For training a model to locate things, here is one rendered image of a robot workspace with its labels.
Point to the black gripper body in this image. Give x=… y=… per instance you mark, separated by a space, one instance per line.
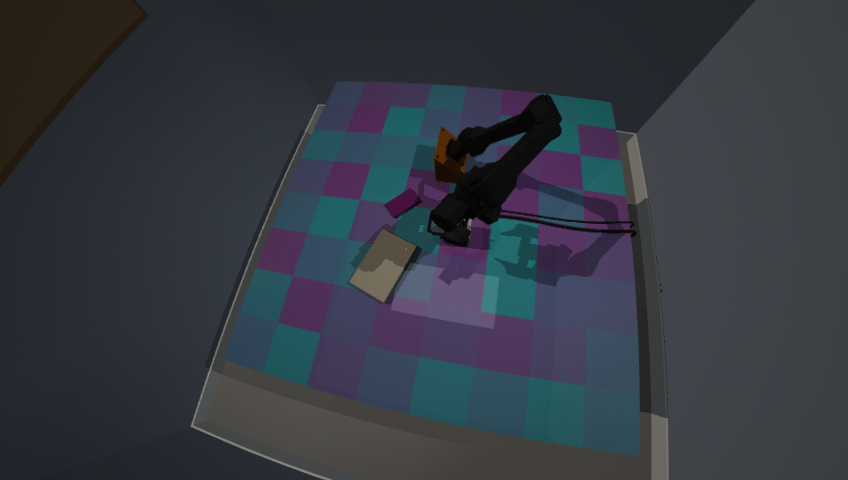
x=459 y=235

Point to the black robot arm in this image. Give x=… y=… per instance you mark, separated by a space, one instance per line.
x=493 y=182

